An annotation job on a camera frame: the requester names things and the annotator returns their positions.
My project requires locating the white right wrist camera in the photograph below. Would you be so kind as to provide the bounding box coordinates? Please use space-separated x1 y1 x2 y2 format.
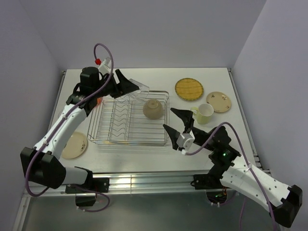
176 131 195 155

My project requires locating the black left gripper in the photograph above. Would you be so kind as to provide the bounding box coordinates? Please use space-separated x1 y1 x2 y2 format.
93 69 139 99

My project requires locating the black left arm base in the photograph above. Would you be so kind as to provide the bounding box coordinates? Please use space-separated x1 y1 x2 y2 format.
65 178 110 213

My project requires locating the beige floral plate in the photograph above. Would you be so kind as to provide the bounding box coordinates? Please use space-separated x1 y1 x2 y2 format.
206 91 231 113

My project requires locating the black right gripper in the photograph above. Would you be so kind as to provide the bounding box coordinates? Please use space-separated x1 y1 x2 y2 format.
163 106 215 151

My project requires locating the pale green mug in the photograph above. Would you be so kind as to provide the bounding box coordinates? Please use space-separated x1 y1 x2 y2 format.
190 103 214 125

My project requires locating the aluminium front rail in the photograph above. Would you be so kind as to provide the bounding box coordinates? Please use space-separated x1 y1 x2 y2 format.
26 167 222 194

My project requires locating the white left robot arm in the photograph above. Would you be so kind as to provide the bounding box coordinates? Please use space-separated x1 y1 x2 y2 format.
20 67 140 196

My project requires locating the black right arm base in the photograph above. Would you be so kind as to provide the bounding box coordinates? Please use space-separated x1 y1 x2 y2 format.
190 174 217 190

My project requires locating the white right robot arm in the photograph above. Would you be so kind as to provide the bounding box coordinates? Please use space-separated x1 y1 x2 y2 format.
163 108 303 228

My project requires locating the wire dish rack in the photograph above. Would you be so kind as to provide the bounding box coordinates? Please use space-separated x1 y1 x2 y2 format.
87 90 169 146

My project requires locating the beige ceramic bowl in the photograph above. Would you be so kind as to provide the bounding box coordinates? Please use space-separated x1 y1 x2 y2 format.
143 99 164 120

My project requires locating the cream plate with writing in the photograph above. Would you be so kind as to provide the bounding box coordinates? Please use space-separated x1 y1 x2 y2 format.
61 131 88 159

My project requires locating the yellow woven-pattern plate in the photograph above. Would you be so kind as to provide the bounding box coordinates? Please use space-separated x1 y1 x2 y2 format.
175 78 204 102

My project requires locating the clear drinking glass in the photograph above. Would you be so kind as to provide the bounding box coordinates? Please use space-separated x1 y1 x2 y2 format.
128 78 150 103

